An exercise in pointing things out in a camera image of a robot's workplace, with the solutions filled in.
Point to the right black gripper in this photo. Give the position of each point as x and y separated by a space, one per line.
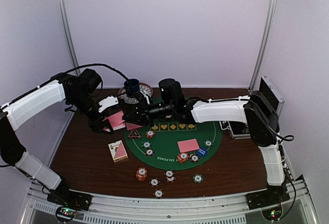
142 114

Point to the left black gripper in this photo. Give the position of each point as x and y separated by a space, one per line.
96 127

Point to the dealt red-backed card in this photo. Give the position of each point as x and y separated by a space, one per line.
131 126

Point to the red five chips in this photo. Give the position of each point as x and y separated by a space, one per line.
182 157
150 134
168 116

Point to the red-backed card deck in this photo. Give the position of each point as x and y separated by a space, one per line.
116 120

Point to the green chips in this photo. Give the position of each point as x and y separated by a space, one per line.
146 145

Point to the hundred chip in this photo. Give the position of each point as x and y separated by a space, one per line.
154 182
149 152
170 179
169 173
158 193

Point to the red five chip stack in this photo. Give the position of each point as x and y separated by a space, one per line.
141 174

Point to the hundred chips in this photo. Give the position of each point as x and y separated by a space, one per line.
194 158

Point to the blue small blind button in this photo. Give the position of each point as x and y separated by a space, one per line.
202 152

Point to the green twenty chip stack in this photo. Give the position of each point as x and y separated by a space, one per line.
198 178

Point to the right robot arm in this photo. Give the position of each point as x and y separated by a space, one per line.
253 110

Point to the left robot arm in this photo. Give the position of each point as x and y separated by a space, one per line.
74 90

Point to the patterned ceramic saucer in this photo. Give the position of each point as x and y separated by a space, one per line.
144 89

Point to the dark blue mug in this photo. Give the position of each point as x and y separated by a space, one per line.
131 87

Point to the card box under deck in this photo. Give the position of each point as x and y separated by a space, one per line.
117 151

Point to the round green poker mat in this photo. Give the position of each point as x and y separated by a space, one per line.
164 143

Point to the aluminium poker chip case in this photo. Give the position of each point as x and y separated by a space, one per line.
239 130

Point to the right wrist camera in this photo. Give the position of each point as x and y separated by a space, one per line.
169 90

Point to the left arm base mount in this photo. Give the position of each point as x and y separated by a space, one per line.
75 200

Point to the left aluminium frame post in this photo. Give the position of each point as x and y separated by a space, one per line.
67 33

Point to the aluminium frame post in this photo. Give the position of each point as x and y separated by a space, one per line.
271 11
67 33

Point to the right aluminium frame post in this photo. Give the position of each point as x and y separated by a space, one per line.
271 11

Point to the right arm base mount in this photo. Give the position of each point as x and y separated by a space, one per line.
265 198

